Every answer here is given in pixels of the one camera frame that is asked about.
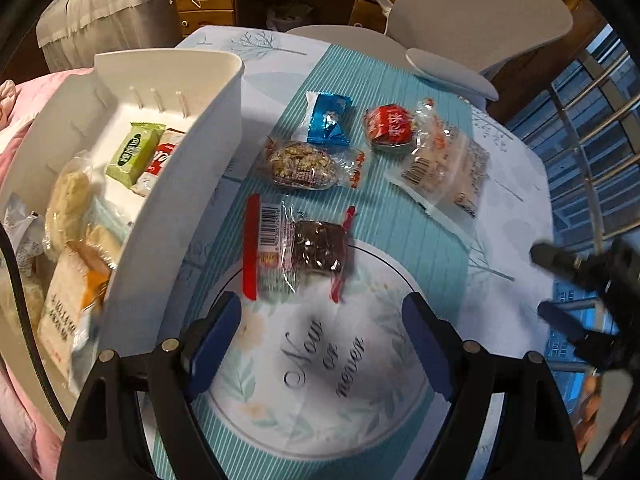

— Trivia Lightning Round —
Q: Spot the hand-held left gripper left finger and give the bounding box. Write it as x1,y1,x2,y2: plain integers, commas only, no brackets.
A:
55,290,243,480

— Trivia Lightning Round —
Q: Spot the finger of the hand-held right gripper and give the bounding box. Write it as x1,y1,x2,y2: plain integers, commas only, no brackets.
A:
529,241,618,292
536,301,603,357

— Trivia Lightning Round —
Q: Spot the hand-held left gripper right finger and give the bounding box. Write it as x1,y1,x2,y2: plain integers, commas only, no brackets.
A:
401,291,585,480

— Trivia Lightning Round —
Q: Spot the red-edged clear brownie packet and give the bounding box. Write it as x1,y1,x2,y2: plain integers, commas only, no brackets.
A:
241,193,358,304

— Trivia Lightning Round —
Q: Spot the white orange oat stick packet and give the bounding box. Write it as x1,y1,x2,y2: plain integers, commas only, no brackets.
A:
69,240,112,313

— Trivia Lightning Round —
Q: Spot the clear pale puffed cake packet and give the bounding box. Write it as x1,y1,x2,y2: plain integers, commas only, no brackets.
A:
44,169,95,262
82,209,132,272

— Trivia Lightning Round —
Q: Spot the beige cracker packet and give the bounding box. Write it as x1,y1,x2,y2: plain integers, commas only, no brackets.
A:
37,247,108,377

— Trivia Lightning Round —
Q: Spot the white plastic basket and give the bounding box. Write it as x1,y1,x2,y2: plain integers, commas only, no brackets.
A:
0,50,246,437

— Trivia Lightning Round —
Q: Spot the person's right hand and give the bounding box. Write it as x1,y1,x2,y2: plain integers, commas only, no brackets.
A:
572,374,603,453

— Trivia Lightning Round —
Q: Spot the clear bread packet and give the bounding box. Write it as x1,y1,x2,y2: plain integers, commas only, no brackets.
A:
384,99,492,219

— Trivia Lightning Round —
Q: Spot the white red snack packet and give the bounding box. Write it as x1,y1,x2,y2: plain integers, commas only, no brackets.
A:
134,129,187,197

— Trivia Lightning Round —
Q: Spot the clear nut bar packet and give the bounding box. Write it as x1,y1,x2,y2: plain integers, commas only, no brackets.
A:
264,136,372,192

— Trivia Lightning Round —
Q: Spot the green snack packet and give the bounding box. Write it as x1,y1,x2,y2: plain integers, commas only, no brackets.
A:
105,122,167,192

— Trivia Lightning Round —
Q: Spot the small red snack packet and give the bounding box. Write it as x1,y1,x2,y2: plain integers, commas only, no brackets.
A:
363,103,417,152

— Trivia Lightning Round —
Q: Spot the white crinkled snack packet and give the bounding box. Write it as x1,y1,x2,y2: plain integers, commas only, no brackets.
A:
1,194,42,263

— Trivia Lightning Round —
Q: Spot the blue foil candy packet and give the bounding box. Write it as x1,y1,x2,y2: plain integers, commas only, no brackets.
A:
304,91,354,149

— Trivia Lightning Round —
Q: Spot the grey office chair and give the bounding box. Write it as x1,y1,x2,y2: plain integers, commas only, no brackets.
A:
285,0,574,112

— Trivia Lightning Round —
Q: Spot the bed with white lace cover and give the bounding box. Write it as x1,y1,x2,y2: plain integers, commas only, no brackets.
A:
35,0,177,75

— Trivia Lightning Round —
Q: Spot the black cable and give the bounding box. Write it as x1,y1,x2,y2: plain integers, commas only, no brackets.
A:
0,230,72,427

